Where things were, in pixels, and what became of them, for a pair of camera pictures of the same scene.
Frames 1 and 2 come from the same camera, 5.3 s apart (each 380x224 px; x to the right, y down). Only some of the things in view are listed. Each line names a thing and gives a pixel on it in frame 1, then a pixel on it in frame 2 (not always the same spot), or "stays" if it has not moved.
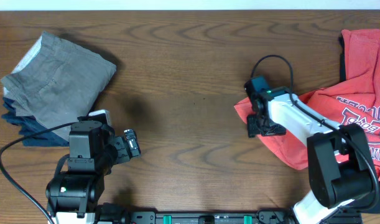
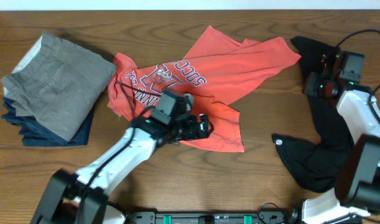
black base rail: [232, 217] stays
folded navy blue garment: [28, 124] stays
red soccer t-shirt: [364, 101] → [215, 68]
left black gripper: [120, 149] → [202, 125]
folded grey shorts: [56, 81] stays
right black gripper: [252, 127] → [310, 87]
